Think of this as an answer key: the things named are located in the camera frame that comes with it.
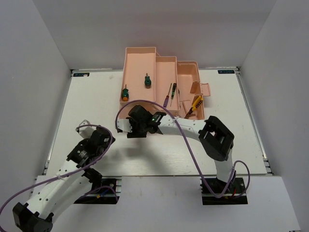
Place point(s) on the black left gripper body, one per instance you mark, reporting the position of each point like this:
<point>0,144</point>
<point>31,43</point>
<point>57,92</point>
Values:
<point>100,152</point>

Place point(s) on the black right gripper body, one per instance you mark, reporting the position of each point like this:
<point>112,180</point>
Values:
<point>139,130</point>

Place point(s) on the green stubby screwdriver orange cap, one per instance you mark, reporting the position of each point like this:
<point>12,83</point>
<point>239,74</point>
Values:
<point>125,94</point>

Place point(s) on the blue handled thin screwdriver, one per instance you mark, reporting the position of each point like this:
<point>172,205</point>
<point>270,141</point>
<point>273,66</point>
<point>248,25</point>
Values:
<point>167,97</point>

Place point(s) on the black green precision screwdriver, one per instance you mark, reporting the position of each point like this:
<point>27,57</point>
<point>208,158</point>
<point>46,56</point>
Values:
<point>174,86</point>

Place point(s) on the pink plastic toolbox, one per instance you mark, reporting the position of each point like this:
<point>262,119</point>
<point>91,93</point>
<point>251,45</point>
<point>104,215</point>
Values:
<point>163,70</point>

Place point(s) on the large yellow needle-nose pliers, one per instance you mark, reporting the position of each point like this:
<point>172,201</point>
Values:
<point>194,109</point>

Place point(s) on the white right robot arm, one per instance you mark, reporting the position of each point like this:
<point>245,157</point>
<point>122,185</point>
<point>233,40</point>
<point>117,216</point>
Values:
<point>216,139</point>

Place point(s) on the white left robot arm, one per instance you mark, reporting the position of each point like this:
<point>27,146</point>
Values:
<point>74,179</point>

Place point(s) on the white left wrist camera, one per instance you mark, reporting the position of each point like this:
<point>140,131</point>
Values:
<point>84,129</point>

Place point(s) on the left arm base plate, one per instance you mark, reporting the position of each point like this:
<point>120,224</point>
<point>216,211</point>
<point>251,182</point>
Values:
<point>107,191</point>

